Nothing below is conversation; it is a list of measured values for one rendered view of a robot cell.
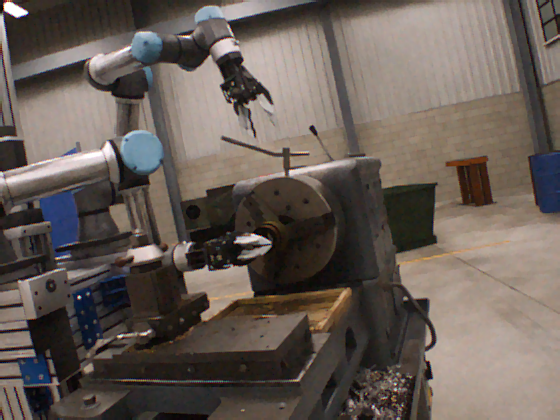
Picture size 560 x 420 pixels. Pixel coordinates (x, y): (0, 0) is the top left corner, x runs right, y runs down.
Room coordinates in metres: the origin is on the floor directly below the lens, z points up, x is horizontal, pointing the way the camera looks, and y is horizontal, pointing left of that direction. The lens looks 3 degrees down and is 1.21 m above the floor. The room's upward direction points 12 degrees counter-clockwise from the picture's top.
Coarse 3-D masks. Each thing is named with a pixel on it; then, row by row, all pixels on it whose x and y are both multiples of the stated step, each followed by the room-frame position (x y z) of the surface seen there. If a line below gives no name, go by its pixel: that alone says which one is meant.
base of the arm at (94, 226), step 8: (104, 208) 1.49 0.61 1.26; (80, 216) 1.47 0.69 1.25; (88, 216) 1.46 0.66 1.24; (96, 216) 1.47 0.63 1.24; (104, 216) 1.49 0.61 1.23; (80, 224) 1.46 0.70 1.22; (88, 224) 1.45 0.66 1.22; (96, 224) 1.46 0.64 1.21; (104, 224) 1.47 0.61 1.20; (112, 224) 1.50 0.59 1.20; (80, 232) 1.46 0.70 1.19; (88, 232) 1.44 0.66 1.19; (96, 232) 1.45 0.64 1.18; (104, 232) 1.46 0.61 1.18; (112, 232) 1.48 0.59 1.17; (80, 240) 1.45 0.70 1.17
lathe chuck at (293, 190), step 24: (264, 192) 1.26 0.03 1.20; (288, 192) 1.24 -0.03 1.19; (312, 192) 1.21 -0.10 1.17; (240, 216) 1.30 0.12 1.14; (288, 216) 1.24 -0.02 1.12; (312, 216) 1.21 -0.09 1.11; (336, 216) 1.22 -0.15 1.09; (288, 240) 1.33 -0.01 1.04; (312, 240) 1.22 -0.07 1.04; (336, 240) 1.21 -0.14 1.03; (264, 264) 1.28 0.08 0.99; (288, 264) 1.25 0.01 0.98; (312, 264) 1.22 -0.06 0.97
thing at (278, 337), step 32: (224, 320) 0.84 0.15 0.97; (256, 320) 0.79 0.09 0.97; (288, 320) 0.76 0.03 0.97; (96, 352) 0.81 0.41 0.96; (128, 352) 0.74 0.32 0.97; (160, 352) 0.71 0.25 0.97; (192, 352) 0.69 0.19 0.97; (224, 352) 0.66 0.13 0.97; (256, 352) 0.64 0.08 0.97; (288, 352) 0.67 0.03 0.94
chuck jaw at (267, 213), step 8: (248, 200) 1.24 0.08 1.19; (256, 200) 1.24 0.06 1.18; (248, 208) 1.24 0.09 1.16; (256, 208) 1.21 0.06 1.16; (264, 208) 1.23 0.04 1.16; (256, 216) 1.21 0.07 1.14; (264, 216) 1.19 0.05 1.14; (272, 216) 1.23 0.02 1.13; (280, 216) 1.26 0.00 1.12; (256, 224) 1.19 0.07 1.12
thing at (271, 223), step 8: (264, 224) 1.14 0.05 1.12; (272, 224) 1.14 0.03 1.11; (280, 224) 1.16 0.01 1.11; (256, 232) 1.12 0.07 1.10; (264, 232) 1.18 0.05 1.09; (272, 232) 1.11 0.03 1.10; (280, 232) 1.13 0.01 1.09; (280, 240) 1.13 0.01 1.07; (272, 248) 1.11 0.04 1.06; (280, 248) 1.15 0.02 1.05
